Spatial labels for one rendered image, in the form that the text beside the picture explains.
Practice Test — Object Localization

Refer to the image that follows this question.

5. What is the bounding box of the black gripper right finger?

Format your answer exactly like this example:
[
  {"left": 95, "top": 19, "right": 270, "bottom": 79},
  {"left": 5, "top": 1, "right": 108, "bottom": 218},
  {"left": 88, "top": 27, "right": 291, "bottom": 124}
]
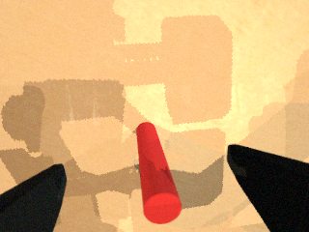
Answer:
[{"left": 226, "top": 143, "right": 309, "bottom": 232}]

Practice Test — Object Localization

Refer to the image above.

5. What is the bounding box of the red peg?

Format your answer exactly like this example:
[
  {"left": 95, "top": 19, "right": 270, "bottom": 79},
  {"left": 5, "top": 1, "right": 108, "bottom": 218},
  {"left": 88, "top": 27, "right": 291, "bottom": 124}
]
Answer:
[{"left": 136, "top": 122, "right": 182, "bottom": 224}]

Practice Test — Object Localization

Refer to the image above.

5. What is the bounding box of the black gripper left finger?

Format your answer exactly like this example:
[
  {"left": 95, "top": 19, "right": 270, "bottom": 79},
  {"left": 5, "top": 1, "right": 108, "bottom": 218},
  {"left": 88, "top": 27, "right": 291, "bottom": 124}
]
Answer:
[{"left": 0, "top": 163, "right": 67, "bottom": 232}]

